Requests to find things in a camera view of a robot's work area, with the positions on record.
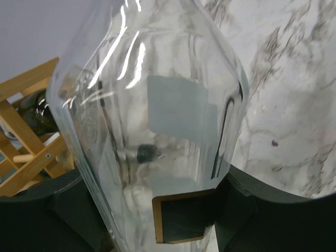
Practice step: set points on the clear square liquor bottle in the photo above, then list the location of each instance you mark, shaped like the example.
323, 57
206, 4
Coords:
150, 97

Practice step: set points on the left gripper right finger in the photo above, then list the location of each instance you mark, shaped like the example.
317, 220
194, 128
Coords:
259, 217

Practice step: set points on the green bottle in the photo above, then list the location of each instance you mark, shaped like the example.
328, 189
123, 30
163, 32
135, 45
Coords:
35, 111

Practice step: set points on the wooden wine rack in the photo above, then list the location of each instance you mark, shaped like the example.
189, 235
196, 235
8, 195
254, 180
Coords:
34, 156

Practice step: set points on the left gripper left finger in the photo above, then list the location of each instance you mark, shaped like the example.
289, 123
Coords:
54, 215

